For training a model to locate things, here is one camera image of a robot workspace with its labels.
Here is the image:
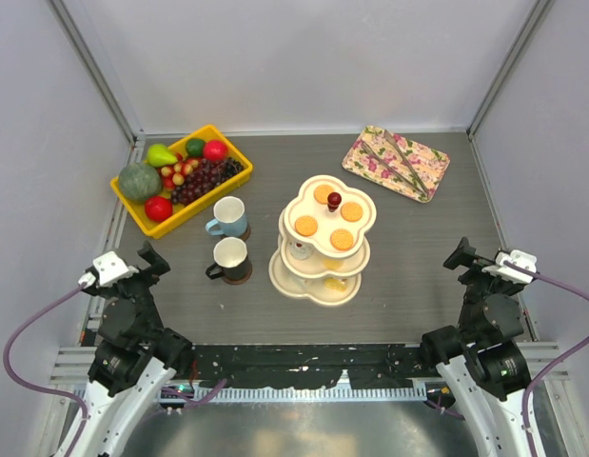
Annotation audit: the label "black white mug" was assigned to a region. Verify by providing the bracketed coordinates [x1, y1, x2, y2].
[206, 237, 252, 280]

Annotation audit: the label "metal serving tongs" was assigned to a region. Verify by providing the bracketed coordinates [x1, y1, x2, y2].
[360, 130, 429, 197]

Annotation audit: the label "blue white mug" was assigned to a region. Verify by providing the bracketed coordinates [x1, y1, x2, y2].
[205, 196, 249, 238]

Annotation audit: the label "floral serving tray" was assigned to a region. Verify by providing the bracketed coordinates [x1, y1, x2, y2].
[342, 126, 450, 203]

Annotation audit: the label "orange biscuit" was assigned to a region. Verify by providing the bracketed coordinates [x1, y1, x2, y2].
[313, 184, 334, 205]
[294, 215, 318, 237]
[340, 202, 363, 223]
[329, 228, 355, 251]

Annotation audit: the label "yellow swiss roll cake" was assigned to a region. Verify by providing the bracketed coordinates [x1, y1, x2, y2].
[324, 277, 348, 292]

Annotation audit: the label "yellow dome cake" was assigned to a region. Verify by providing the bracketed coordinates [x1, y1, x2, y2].
[322, 259, 344, 270]

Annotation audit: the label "cream three-tier cake stand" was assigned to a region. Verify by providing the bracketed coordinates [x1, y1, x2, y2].
[268, 175, 377, 308]

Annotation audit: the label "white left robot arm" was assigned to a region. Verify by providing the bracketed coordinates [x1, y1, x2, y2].
[56, 242, 194, 456]

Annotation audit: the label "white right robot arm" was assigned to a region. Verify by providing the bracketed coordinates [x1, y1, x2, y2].
[420, 238, 545, 456]

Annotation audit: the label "red apple front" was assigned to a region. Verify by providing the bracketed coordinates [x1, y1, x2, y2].
[145, 195, 173, 223]

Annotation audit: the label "red apple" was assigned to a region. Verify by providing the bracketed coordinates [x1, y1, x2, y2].
[203, 140, 228, 162]
[145, 195, 173, 223]

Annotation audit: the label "brown round coaster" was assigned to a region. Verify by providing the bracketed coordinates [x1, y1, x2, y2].
[240, 226, 251, 241]
[222, 265, 253, 285]

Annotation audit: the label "green melon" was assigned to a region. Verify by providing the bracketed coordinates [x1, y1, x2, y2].
[118, 162, 163, 203]

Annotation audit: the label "red yellow cherries cluster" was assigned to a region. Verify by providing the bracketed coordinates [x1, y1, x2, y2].
[158, 158, 199, 191]

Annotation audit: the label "purple grape bunch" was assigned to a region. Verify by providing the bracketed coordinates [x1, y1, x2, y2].
[169, 157, 244, 206]

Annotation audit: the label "green pear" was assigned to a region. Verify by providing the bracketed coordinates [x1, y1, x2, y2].
[147, 144, 179, 168]

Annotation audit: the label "green lime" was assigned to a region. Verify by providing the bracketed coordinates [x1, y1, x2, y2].
[185, 138, 206, 158]

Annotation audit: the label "red apple back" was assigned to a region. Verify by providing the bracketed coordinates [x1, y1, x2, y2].
[203, 140, 228, 162]

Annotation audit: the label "grey white cream cake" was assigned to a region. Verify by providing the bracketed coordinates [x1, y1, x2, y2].
[289, 241, 313, 261]

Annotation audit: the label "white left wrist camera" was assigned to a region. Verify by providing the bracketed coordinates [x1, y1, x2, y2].
[78, 251, 139, 288]

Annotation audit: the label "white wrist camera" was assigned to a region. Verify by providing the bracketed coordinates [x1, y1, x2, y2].
[78, 251, 139, 288]
[481, 249, 537, 286]

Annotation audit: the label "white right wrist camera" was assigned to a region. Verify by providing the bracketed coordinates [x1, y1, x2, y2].
[481, 249, 537, 286]

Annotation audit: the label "white cable duct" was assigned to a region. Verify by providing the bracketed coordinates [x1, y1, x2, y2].
[211, 384, 427, 404]

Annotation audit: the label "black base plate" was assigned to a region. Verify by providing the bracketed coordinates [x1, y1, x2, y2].
[188, 344, 438, 390]

